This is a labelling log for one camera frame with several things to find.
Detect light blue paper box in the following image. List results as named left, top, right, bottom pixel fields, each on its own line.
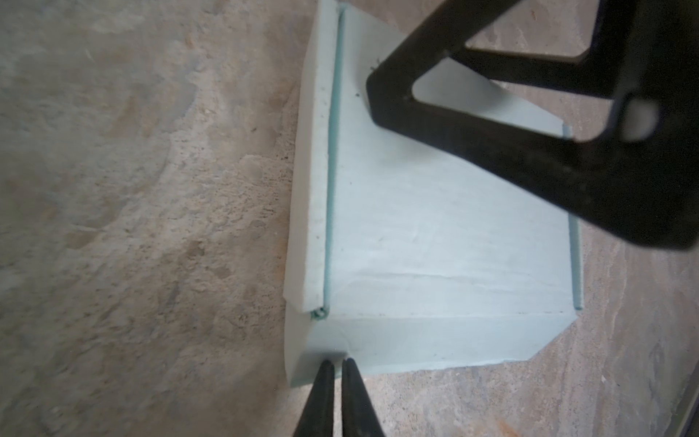
left=283, top=1, right=584, bottom=386

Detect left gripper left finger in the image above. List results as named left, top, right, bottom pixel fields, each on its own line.
left=293, top=361, right=335, bottom=437

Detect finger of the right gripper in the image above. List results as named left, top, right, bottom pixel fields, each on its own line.
left=452, top=1, right=698, bottom=131
left=366, top=1, right=698, bottom=249

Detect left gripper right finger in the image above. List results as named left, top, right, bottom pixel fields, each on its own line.
left=341, top=358, right=385, bottom=437

